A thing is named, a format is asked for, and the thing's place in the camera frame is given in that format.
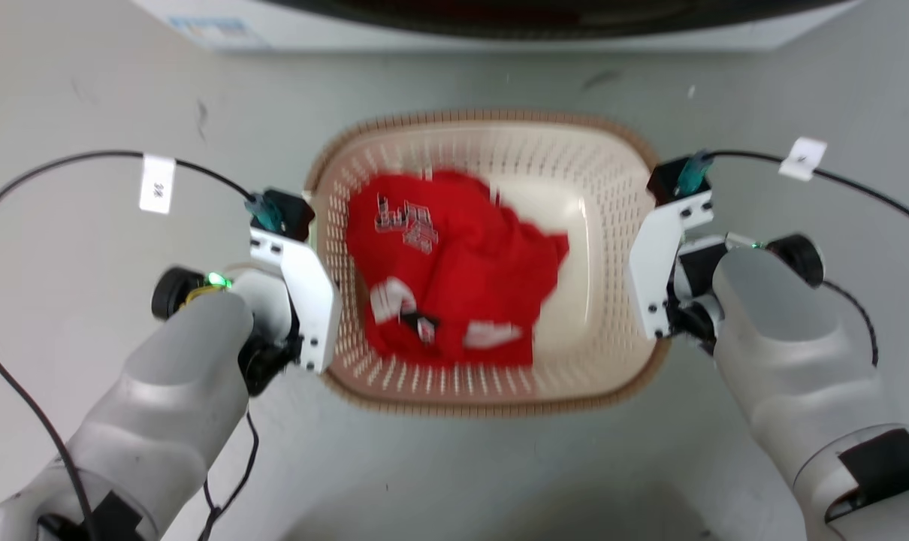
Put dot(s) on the small white paper tag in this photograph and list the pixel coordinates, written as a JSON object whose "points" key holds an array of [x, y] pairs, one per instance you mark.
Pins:
{"points": [[802, 158]]}

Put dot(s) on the white washing machine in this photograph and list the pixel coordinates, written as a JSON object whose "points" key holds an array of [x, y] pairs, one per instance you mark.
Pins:
{"points": [[650, 30]]}

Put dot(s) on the beige plastic laundry basket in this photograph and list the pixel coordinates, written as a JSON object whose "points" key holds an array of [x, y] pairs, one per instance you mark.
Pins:
{"points": [[612, 195]]}

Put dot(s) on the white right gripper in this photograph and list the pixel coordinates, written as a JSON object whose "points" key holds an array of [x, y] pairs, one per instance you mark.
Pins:
{"points": [[650, 263]]}

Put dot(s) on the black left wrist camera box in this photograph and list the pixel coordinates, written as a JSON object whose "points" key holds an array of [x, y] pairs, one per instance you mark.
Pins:
{"points": [[289, 213]]}

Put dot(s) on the white paper tag with number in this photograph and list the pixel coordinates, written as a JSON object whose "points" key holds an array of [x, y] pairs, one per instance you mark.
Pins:
{"points": [[157, 184]]}

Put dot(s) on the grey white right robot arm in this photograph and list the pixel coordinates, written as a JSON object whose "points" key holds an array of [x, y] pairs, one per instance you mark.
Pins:
{"points": [[792, 353]]}

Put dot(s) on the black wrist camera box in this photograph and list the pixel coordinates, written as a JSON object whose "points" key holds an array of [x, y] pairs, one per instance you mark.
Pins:
{"points": [[289, 213], [672, 182]]}

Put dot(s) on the red garment with white print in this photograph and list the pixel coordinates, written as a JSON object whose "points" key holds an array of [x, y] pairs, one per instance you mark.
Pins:
{"points": [[469, 263]]}

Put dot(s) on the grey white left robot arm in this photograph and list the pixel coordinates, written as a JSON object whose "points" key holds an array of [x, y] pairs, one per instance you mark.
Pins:
{"points": [[169, 391]]}

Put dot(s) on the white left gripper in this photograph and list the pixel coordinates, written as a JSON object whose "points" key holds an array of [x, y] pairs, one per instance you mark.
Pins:
{"points": [[308, 289]]}

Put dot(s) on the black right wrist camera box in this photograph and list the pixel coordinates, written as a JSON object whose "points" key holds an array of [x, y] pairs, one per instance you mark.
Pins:
{"points": [[672, 182]]}

